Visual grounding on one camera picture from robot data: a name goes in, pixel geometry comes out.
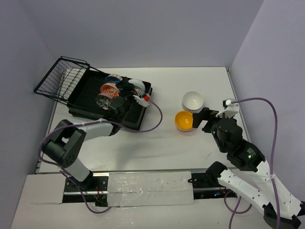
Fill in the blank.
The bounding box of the black drainer tray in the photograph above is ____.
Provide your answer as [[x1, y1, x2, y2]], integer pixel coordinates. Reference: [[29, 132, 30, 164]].
[[67, 70, 146, 130]]

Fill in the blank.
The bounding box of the orange floral bowl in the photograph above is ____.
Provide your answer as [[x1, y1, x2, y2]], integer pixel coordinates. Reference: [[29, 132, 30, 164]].
[[100, 83, 119, 98]]

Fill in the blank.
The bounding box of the blue patterned bowl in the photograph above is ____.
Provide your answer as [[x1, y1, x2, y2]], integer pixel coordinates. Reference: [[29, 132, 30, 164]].
[[104, 74, 123, 85]]

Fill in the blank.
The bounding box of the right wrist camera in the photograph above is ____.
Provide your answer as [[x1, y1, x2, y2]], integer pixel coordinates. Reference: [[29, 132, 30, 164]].
[[216, 99, 240, 118]]

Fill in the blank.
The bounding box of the white taped sheet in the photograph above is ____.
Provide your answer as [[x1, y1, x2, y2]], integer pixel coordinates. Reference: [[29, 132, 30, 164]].
[[107, 171, 194, 207]]

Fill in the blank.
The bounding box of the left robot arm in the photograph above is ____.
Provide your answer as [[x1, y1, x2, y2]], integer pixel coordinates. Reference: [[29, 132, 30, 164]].
[[39, 77, 138, 190]]

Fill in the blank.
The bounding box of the black mounting rail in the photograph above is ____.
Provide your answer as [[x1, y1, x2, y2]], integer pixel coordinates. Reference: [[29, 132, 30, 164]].
[[62, 172, 237, 207]]

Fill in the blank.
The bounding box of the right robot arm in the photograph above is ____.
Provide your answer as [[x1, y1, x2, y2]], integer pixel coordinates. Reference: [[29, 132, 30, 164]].
[[193, 107, 305, 229]]

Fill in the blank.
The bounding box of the black wire dish rack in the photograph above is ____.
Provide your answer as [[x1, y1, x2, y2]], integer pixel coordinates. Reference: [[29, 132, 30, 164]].
[[33, 56, 96, 104]]

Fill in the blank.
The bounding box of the white cardboard sheet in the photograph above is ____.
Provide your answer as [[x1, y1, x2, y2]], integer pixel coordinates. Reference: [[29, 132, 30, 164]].
[[10, 174, 66, 229]]

